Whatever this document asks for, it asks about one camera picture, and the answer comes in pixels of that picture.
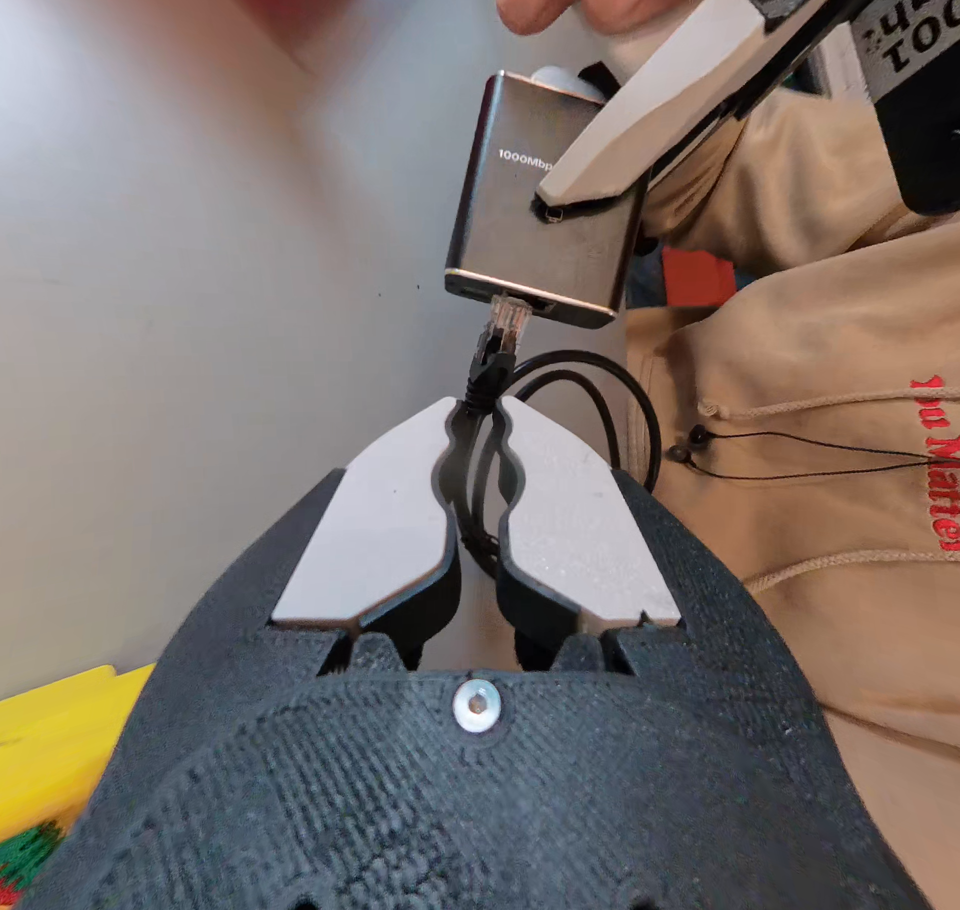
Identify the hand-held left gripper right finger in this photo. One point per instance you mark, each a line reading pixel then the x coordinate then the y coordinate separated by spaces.
pixel 577 528

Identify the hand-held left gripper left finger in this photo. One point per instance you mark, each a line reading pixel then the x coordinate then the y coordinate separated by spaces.
pixel 360 528

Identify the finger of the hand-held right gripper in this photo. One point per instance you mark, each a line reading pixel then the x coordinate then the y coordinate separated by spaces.
pixel 660 100

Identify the dark grey ethernet adapter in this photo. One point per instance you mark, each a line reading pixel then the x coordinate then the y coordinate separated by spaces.
pixel 510 220

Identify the yellow plastic bin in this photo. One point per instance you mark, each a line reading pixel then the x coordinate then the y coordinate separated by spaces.
pixel 52 745

